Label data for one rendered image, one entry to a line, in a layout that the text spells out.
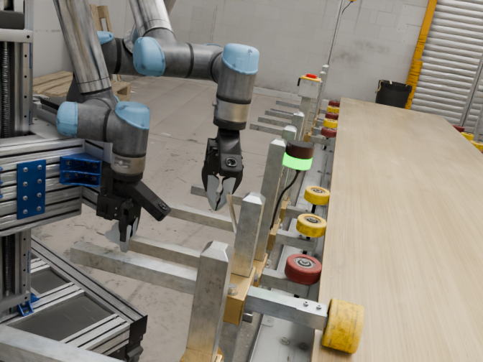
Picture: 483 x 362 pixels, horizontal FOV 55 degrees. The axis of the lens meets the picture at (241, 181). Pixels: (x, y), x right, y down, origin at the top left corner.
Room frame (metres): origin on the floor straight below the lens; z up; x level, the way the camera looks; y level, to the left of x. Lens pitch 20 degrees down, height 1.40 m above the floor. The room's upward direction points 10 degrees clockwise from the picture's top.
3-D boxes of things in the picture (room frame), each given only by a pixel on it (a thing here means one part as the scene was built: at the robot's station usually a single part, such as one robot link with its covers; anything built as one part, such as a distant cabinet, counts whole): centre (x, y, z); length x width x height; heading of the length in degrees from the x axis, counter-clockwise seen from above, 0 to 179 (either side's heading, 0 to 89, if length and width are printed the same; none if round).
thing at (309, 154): (0.98, -0.11, 1.15); 0.06 x 0.06 x 0.02
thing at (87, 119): (1.01, 0.36, 1.12); 0.11 x 0.11 x 0.08; 4
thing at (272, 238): (1.21, -0.10, 0.84); 0.13 x 0.06 x 0.05; 171
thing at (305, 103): (1.74, -0.19, 0.93); 0.05 x 0.04 x 0.45; 171
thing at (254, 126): (2.44, -0.21, 0.84); 0.43 x 0.03 x 0.04; 81
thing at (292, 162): (0.98, -0.11, 1.12); 0.06 x 0.06 x 0.02
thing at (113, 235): (0.98, 0.27, 0.86); 0.06 x 0.03 x 0.09; 81
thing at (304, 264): (0.93, -0.17, 0.85); 0.08 x 0.08 x 0.11
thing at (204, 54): (1.06, 0.11, 1.29); 0.11 x 0.11 x 0.08; 32
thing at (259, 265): (0.96, -0.06, 0.85); 0.13 x 0.06 x 0.05; 171
